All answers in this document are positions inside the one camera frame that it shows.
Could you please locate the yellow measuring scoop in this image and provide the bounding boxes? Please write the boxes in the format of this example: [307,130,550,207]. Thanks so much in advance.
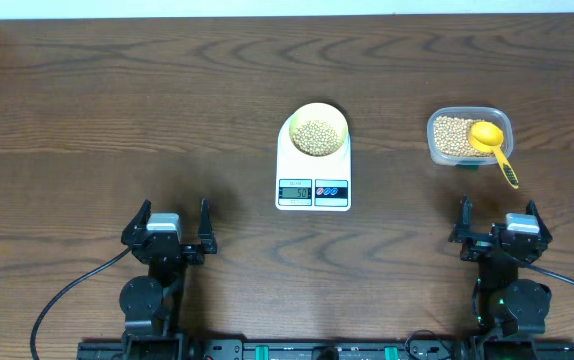
[468,121,519,189]

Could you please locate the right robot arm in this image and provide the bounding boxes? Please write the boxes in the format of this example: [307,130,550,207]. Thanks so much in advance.
[449,196,574,360]

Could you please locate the pale yellow bowl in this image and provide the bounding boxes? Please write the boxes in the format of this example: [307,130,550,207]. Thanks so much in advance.
[287,103,349,157]

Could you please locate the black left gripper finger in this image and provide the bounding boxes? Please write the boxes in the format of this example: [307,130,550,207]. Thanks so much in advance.
[198,198,218,254]
[121,200,151,246]

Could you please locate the left black camera cable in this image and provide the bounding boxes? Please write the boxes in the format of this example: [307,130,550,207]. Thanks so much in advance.
[29,247,133,360]

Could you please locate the clear plastic container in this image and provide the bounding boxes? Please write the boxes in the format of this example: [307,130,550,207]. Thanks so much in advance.
[426,106,514,166]

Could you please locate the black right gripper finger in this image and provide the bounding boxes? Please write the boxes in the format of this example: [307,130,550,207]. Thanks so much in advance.
[526,200,553,245]
[448,195,473,244]

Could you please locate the white digital kitchen scale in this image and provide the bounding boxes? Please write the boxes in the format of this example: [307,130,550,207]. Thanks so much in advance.
[275,114,352,212]

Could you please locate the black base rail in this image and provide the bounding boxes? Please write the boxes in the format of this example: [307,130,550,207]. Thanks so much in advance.
[76,339,574,360]

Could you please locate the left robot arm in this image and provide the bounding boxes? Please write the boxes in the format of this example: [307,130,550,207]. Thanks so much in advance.
[119,199,218,359]

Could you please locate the soybeans pile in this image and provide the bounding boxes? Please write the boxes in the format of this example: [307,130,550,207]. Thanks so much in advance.
[433,116,492,157]

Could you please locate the soybeans in bowl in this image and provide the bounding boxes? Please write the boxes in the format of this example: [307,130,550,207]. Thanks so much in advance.
[292,120,342,157]

